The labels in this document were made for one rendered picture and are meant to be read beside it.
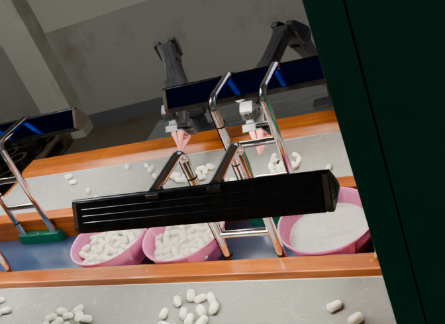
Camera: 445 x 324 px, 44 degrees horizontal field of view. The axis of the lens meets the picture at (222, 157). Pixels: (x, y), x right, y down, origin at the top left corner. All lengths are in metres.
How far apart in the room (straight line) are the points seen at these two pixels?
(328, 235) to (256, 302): 0.27
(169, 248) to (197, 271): 0.20
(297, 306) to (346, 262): 0.16
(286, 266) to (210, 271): 0.21
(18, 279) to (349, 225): 1.05
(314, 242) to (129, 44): 3.28
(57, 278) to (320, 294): 0.83
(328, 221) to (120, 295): 0.61
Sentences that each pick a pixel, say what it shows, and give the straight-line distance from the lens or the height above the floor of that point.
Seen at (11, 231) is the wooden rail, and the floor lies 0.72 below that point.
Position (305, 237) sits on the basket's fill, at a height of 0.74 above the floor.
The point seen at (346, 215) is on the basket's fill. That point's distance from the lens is 1.54.
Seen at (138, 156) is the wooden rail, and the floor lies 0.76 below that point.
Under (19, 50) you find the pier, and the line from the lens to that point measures 4.80.
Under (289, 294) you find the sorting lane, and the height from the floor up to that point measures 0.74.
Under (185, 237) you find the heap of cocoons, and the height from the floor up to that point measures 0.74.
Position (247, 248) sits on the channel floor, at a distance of 1.65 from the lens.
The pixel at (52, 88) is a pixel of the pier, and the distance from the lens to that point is 4.82.
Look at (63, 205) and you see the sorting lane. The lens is 2.24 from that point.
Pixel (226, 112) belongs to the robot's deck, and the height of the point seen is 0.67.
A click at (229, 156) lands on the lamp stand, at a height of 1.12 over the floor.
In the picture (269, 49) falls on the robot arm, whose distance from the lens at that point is 1.91.
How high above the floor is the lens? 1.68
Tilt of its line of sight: 28 degrees down
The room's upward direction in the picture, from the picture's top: 23 degrees counter-clockwise
